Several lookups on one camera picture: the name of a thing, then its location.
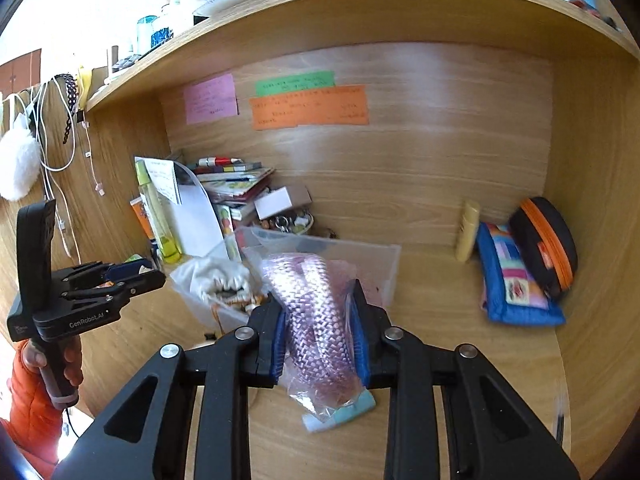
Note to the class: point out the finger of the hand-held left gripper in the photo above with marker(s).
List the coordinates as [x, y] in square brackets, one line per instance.
[125, 270]
[145, 282]

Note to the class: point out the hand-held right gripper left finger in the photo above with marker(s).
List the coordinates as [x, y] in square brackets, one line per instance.
[277, 355]

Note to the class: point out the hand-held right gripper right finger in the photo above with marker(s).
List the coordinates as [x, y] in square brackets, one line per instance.
[360, 345]

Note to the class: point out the white cloth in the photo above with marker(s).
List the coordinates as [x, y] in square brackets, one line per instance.
[215, 272]

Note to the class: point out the clear plastic storage bin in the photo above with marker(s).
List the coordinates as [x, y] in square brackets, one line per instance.
[380, 270]

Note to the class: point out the person's left forearm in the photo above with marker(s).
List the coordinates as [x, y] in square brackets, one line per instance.
[30, 410]

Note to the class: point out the wooden desktop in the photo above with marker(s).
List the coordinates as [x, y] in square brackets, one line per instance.
[440, 300]

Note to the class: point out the person's left hand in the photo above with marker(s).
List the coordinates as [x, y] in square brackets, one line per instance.
[74, 360]

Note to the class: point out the green tube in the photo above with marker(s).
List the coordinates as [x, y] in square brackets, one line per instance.
[134, 258]

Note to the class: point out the yellow-green bottle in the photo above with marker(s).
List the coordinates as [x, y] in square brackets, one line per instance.
[165, 235]

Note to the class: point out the orange tube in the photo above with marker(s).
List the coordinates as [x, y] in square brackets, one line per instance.
[141, 217]

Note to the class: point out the teal tube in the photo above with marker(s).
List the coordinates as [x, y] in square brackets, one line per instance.
[350, 412]

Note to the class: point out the white arched card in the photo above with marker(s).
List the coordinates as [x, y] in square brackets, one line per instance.
[197, 220]

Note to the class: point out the white fluffy pompom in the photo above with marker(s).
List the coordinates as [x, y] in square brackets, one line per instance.
[17, 165]

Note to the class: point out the white paper slip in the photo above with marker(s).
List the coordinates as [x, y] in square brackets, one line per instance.
[162, 180]

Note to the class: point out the colourful small box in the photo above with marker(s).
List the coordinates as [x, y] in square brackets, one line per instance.
[230, 220]

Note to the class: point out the stack of books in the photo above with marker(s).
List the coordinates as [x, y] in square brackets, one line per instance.
[235, 180]

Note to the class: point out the blue patchwork pouch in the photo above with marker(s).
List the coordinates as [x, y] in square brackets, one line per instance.
[495, 280]

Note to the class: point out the white and brown card box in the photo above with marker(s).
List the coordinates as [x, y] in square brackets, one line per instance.
[275, 202]

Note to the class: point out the yellow tube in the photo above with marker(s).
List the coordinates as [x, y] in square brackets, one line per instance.
[468, 232]

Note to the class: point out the black beaded headband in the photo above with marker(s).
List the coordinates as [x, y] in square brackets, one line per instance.
[74, 91]

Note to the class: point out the yellow banana-shaped item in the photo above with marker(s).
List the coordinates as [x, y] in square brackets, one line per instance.
[85, 82]

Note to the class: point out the pink sticky note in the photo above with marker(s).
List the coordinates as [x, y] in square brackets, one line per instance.
[210, 100]

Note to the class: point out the black case with orange zip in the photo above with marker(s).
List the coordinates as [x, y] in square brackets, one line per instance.
[535, 230]

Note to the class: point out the blue patterned cup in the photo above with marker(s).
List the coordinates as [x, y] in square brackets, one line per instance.
[152, 35]

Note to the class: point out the orange paper note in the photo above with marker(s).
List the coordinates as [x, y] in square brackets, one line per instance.
[310, 110]

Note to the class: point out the green paper note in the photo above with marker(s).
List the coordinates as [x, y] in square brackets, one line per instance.
[295, 82]

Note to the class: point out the clear bottle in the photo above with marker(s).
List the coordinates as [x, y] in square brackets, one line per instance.
[175, 17]

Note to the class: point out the wooden shelf board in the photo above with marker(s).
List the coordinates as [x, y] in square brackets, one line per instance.
[350, 15]

